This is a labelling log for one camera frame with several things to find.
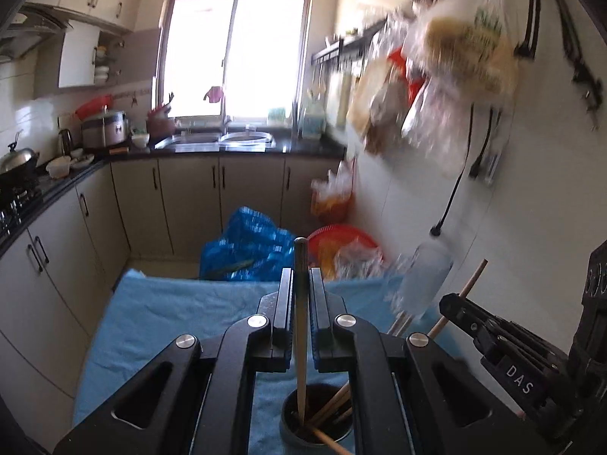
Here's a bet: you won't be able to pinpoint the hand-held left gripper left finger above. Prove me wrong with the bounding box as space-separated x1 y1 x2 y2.
52 268 294 455

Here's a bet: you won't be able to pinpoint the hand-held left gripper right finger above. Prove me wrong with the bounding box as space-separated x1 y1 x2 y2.
308 268 541 455

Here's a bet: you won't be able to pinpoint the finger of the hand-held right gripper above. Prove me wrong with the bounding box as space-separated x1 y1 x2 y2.
439 293 584 439

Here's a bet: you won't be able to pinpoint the long bamboo chopstick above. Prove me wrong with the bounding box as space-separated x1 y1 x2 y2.
428 259 489 339
293 237 309 419

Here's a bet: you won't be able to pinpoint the grey perforated utensil holder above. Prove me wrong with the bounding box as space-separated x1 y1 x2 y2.
279 380 355 447

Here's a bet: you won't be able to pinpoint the blue plastic bag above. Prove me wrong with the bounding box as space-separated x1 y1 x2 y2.
199 206 296 281

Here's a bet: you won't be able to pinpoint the red plastic basket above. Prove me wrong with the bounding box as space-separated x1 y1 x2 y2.
307 224 385 281

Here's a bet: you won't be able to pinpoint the clear glass mug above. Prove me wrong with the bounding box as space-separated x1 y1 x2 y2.
393 241 455 319

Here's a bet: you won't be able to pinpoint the clear bag orange contents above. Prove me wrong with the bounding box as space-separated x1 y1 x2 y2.
310 158 356 221

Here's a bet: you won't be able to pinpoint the blue terry table cloth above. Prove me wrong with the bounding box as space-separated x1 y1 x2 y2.
73 269 465 455

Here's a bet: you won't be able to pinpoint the beige kitchen base cabinets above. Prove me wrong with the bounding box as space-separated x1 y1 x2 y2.
0 156 347 437

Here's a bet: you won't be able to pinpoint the black kitchen countertop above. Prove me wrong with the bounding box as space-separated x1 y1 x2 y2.
0 135 347 257

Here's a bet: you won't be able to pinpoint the steel kitchen sink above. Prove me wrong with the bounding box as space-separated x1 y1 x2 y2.
154 130 277 150

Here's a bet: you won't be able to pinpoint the dish soap bottle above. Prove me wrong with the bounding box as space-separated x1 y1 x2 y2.
301 90 328 139

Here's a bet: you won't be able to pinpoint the white cutting board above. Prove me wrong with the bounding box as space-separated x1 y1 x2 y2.
327 71 352 129

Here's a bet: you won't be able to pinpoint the kitchen window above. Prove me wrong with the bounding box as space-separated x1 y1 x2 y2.
154 0 316 129

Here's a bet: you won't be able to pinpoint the silver rice cooker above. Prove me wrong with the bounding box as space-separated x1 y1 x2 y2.
80 110 131 150

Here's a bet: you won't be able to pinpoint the white food container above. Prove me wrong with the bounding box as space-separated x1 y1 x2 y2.
46 156 72 180

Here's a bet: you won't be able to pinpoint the red plastic basin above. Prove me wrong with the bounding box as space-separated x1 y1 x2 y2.
75 95 115 121

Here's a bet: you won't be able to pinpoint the hanging clear plastic bags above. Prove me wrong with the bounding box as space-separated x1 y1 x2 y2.
346 0 520 176

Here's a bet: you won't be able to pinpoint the gas stove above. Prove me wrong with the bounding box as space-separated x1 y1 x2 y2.
0 177 43 238

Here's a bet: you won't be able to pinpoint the range hood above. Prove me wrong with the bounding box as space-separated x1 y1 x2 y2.
0 2 74 62

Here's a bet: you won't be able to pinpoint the black power cord plug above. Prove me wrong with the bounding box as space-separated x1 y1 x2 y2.
429 104 475 238

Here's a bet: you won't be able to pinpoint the black wall rack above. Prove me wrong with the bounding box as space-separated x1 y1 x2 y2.
310 19 409 64

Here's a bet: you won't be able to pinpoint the black hanging cable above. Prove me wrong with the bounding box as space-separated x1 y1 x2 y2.
545 0 603 129
514 0 544 60

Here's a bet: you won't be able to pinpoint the black wok with handle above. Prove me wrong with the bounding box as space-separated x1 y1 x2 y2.
0 130 41 183

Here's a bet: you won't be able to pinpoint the beige wall cabinets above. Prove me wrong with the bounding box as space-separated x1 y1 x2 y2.
28 0 162 88

